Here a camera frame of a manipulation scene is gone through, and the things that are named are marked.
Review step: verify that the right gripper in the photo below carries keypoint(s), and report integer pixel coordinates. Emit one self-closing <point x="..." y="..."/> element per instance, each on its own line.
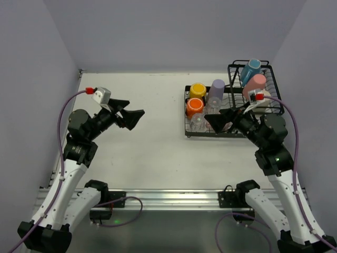
<point x="234" y="118"/>

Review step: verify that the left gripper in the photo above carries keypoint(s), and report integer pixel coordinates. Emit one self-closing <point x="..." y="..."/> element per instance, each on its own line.
<point x="117" y="115"/>

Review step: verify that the clear glass cup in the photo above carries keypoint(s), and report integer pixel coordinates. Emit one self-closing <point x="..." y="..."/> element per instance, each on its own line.
<point x="213" y="105"/>
<point x="198" y="123"/>

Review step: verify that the cream tumbler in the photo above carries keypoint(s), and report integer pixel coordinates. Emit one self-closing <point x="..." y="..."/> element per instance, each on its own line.
<point x="263" y="105"/>

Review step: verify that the orange mug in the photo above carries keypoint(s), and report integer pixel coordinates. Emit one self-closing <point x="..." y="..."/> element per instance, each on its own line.
<point x="193" y="106"/>

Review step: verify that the yellow mug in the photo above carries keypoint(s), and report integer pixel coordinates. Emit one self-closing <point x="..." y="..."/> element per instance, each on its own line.
<point x="198" y="90"/>

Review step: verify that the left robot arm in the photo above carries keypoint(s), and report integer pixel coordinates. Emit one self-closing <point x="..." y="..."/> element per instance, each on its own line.
<point x="51" y="228"/>

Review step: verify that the lilac tumbler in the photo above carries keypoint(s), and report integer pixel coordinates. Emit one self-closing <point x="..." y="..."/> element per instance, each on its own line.
<point x="216" y="89"/>

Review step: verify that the pink tumbler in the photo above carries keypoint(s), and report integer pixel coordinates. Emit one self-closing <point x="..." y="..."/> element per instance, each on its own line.
<point x="258" y="81"/>

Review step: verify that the blue mug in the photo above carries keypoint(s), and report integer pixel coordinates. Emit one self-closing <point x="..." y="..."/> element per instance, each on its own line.
<point x="252" y="68"/>

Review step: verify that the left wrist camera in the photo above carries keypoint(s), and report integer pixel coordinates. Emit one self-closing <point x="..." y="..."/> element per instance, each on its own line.
<point x="101" y="96"/>

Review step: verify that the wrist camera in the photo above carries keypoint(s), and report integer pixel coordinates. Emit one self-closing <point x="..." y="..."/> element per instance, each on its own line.
<point x="101" y="96"/>
<point x="256" y="97"/>

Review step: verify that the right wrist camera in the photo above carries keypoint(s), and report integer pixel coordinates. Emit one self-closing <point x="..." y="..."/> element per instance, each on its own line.
<point x="256" y="97"/>

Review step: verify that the black wire dish rack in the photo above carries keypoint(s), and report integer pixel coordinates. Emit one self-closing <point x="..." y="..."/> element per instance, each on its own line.
<point x="233" y="97"/>

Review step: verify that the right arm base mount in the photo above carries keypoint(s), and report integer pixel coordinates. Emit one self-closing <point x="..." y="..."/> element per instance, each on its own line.
<point x="234" y="199"/>

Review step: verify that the aluminium rail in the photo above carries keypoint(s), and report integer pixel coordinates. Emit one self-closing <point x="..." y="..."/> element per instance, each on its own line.
<point x="174" y="200"/>

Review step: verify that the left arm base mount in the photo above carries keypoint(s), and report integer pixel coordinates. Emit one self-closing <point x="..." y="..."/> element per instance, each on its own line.
<point x="100" y="214"/>

